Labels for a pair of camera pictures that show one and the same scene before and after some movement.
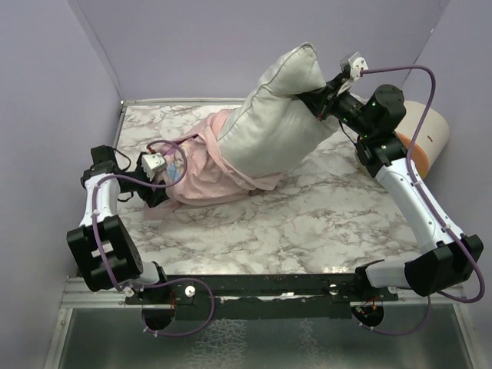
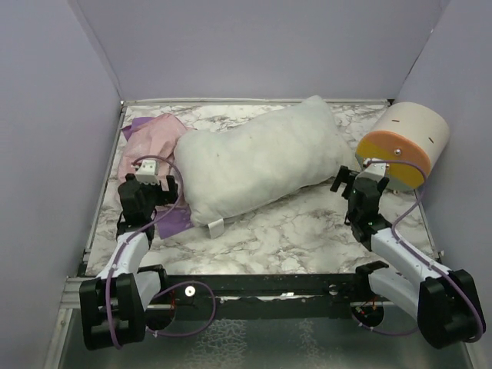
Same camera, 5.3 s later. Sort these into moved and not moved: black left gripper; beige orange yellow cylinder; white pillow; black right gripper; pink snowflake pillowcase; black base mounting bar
Moved: pink snowflake pillowcase; black right gripper; white pillow
Not moved: beige orange yellow cylinder; black left gripper; black base mounting bar
